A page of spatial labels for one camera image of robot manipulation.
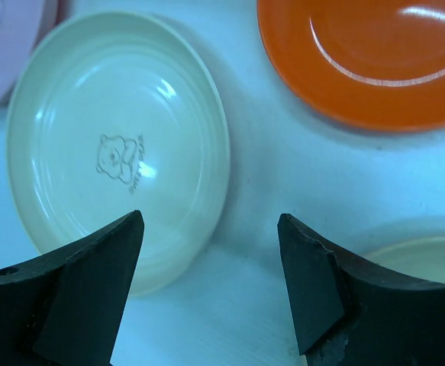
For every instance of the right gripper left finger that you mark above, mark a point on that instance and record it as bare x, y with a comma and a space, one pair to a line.
65, 307

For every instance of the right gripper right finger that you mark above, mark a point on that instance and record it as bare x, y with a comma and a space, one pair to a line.
347, 310

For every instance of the beige floral plate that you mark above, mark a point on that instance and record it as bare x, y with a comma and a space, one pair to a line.
421, 258

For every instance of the cream bear-print plate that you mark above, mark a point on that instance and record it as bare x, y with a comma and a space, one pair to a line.
116, 112

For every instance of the orange round plate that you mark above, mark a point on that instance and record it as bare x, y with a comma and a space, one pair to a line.
376, 65

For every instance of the pink round plate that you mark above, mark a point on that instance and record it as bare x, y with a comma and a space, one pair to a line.
23, 24

